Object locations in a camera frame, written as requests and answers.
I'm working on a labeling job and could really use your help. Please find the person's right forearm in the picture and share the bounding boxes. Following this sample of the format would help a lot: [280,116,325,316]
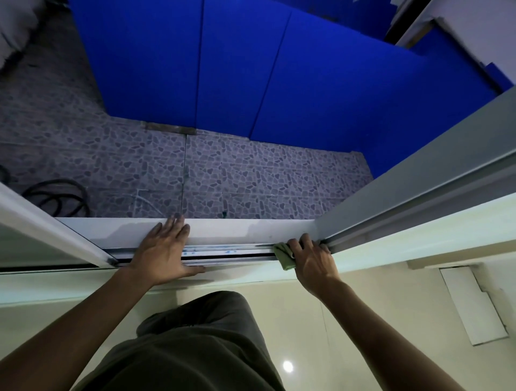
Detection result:
[310,280,466,391]

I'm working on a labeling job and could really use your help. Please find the white concrete ledge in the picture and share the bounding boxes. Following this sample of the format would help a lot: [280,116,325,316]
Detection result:
[386,0,516,88]

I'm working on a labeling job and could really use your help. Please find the person's left forearm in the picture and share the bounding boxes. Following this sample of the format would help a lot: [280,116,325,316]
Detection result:
[0,266,157,391]

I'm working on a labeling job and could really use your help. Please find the white cloth bundle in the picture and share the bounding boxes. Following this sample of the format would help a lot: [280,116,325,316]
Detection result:
[0,0,46,70]

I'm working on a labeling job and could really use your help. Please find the blue panel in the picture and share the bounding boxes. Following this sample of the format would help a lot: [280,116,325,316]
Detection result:
[195,0,293,136]
[249,8,504,180]
[68,0,205,130]

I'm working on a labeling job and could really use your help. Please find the white window sill track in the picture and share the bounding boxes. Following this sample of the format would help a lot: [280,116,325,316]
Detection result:
[56,217,328,267]

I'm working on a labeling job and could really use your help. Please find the olive trousers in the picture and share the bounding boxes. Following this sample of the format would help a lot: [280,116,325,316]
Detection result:
[74,290,286,391]

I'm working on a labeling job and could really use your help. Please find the white sliding window sash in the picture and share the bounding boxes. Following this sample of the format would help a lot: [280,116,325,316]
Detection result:
[0,181,119,270]

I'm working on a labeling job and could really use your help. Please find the black hose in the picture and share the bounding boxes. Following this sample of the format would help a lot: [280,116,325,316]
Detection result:
[21,179,91,218]

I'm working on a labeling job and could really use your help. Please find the white wall access panel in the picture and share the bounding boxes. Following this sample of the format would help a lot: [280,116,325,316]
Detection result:
[439,265,510,346]

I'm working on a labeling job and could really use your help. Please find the person's right hand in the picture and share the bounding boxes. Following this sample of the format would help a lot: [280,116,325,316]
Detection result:
[286,233,343,299]

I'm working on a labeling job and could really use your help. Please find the green cleaning cloth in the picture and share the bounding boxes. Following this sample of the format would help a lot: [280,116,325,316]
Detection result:
[273,242,297,271]

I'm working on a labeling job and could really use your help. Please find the brown board piece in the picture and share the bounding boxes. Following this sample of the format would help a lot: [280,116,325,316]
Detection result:
[144,122,197,136]

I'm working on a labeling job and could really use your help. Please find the person's left hand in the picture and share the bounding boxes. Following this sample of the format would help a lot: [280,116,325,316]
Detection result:
[129,215,206,287]

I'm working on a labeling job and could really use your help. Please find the grey sliding window sash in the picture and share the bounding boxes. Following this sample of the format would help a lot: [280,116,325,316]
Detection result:
[318,85,516,255]

